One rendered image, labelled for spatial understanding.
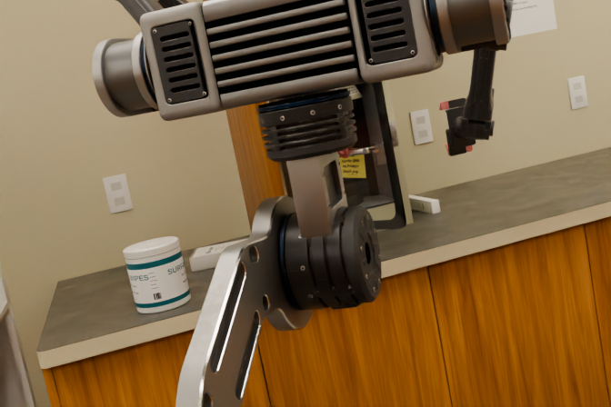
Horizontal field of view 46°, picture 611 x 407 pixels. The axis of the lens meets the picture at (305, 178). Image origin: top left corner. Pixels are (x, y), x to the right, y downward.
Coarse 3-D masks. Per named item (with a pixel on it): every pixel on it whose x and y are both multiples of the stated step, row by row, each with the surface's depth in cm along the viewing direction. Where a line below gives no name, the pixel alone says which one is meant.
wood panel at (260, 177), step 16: (240, 112) 204; (256, 112) 182; (240, 128) 210; (256, 128) 187; (240, 144) 217; (256, 144) 192; (240, 160) 223; (256, 160) 197; (240, 176) 230; (256, 176) 202; (272, 176) 185; (256, 192) 208; (272, 192) 186; (256, 208) 214
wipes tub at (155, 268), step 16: (160, 240) 172; (176, 240) 168; (128, 256) 165; (144, 256) 163; (160, 256) 164; (176, 256) 167; (128, 272) 167; (144, 272) 164; (160, 272) 164; (176, 272) 167; (144, 288) 164; (160, 288) 164; (176, 288) 166; (144, 304) 165; (160, 304) 165; (176, 304) 166
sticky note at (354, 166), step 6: (348, 156) 183; (354, 156) 182; (360, 156) 181; (342, 162) 184; (348, 162) 183; (354, 162) 182; (360, 162) 181; (342, 168) 185; (348, 168) 184; (354, 168) 183; (360, 168) 182; (342, 174) 185; (348, 174) 184; (354, 174) 183; (360, 174) 182
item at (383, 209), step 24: (360, 96) 177; (384, 96) 174; (360, 120) 179; (384, 120) 175; (360, 144) 180; (384, 144) 176; (384, 168) 178; (360, 192) 183; (384, 192) 179; (384, 216) 181
